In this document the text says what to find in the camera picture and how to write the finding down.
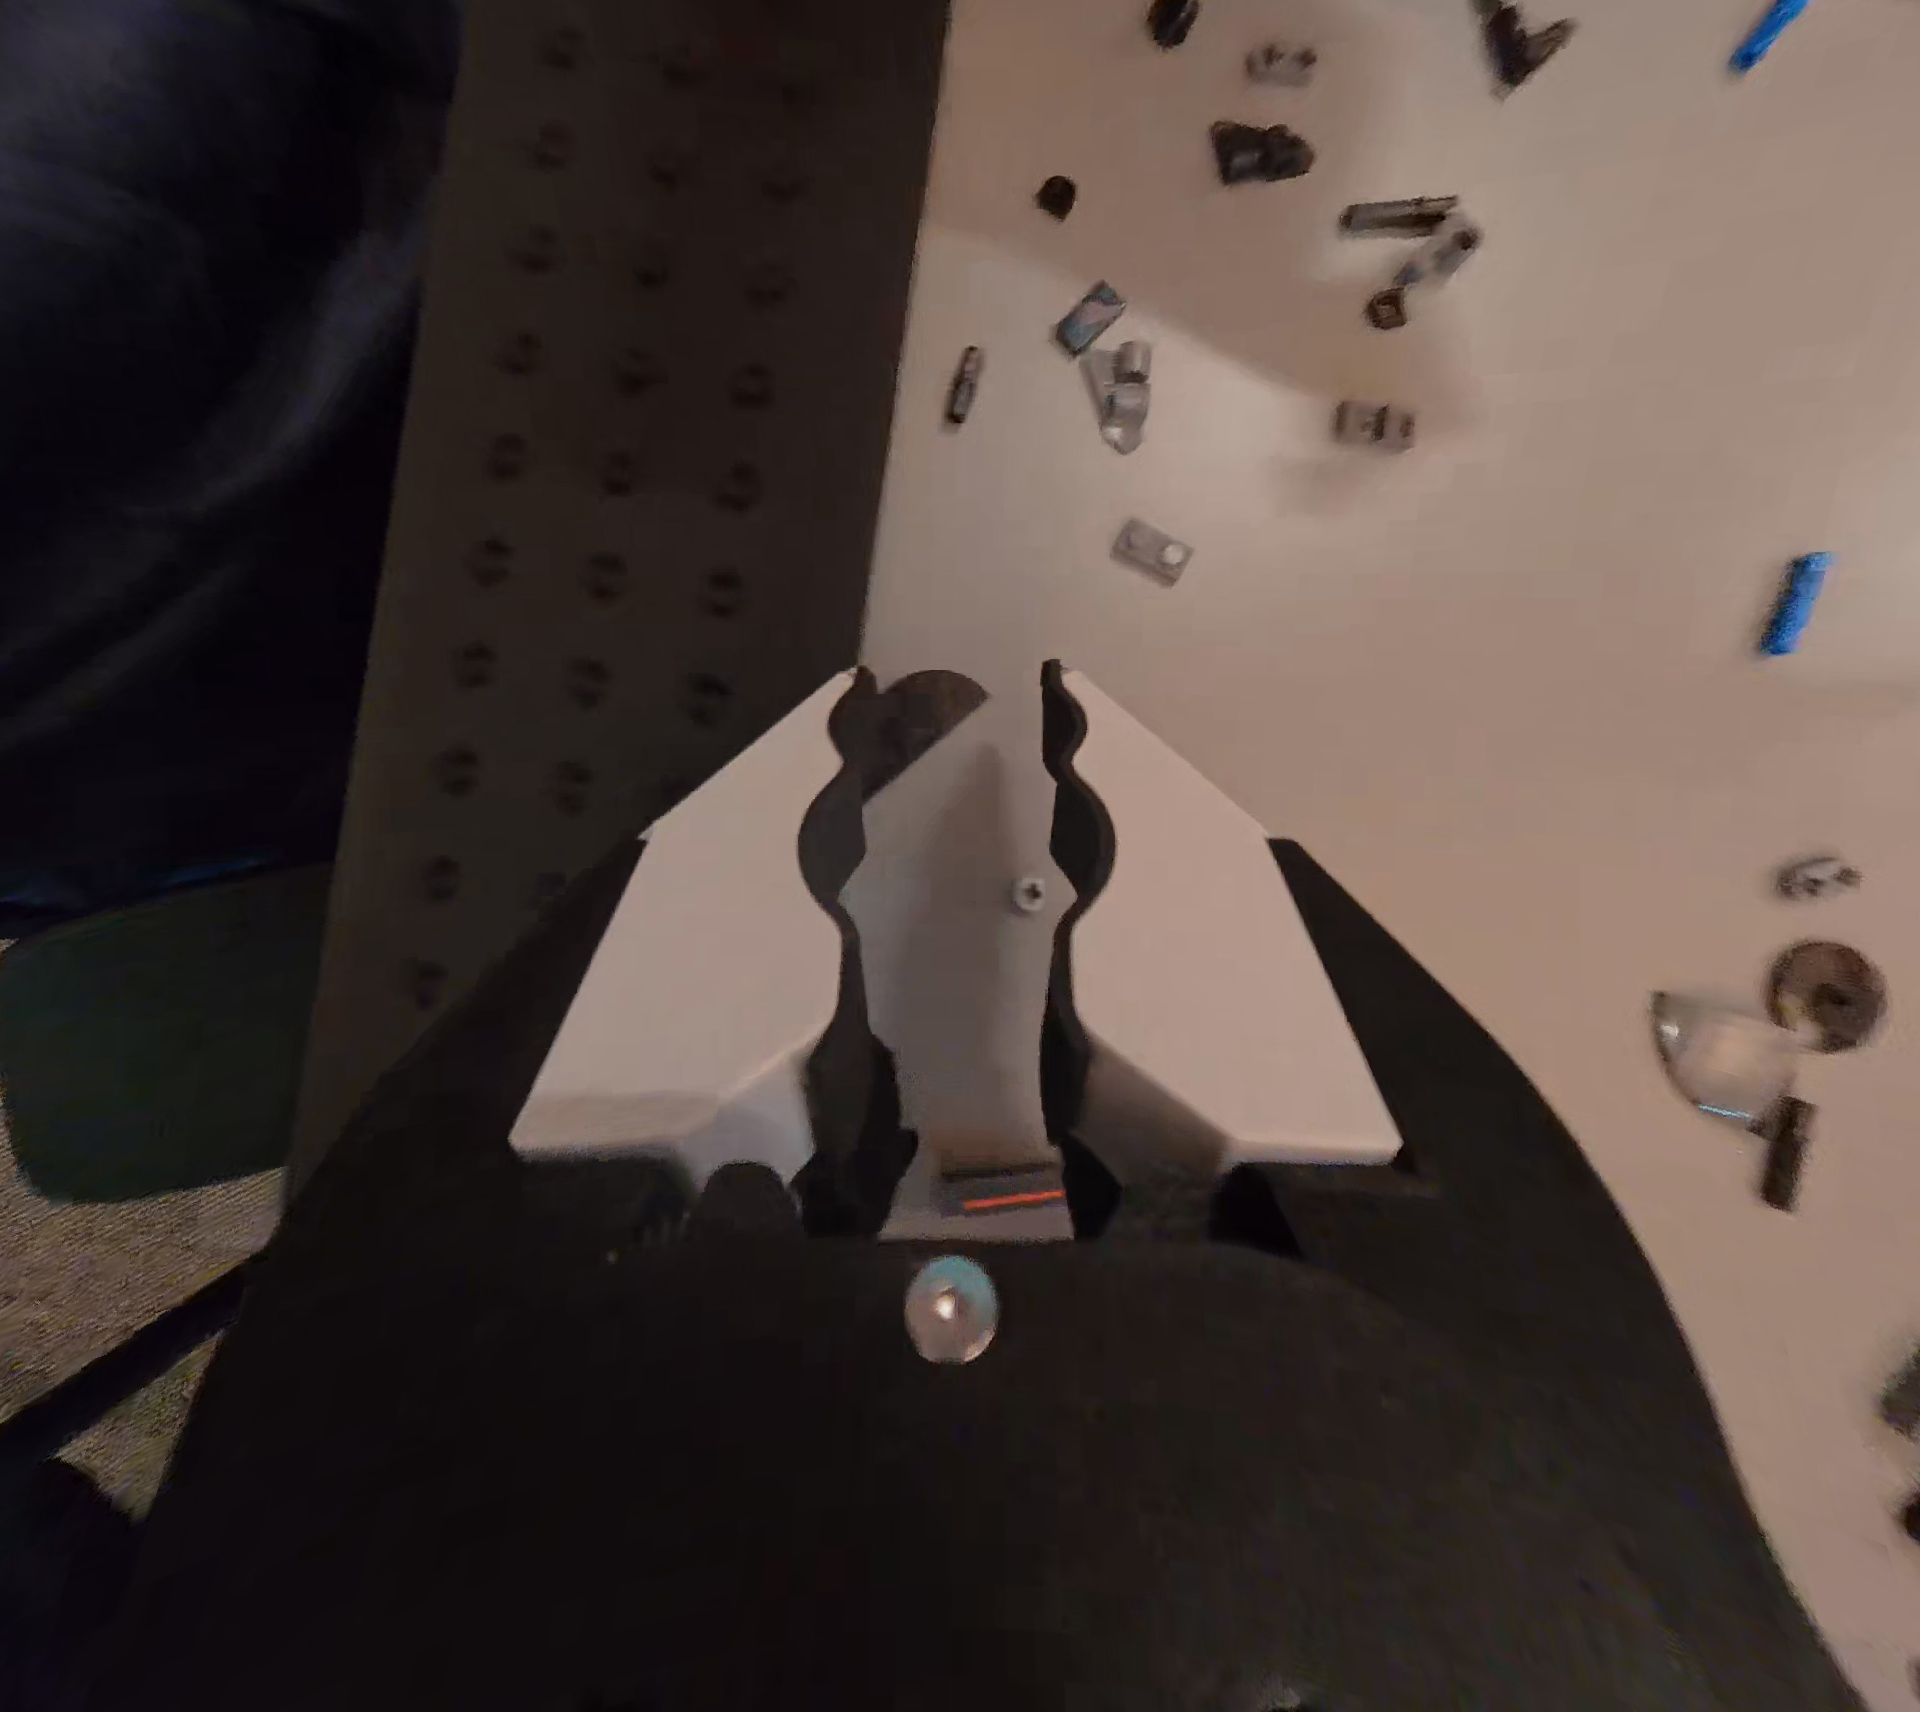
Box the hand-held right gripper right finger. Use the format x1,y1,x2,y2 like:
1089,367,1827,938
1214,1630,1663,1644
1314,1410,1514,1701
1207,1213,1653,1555
1039,655,1406,1241

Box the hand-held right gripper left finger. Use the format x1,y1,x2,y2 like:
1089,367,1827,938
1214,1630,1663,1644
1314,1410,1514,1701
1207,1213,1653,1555
506,663,921,1241

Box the scattered loose lego pieces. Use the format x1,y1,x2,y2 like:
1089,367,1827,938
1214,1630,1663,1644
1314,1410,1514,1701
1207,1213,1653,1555
879,0,1920,1547

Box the dark green chair seat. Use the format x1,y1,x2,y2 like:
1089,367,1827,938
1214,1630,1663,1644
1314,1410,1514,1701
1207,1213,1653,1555
0,859,339,1205

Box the black perforated mat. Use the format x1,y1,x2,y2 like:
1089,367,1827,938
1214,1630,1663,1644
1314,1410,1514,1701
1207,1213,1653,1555
286,0,985,1180

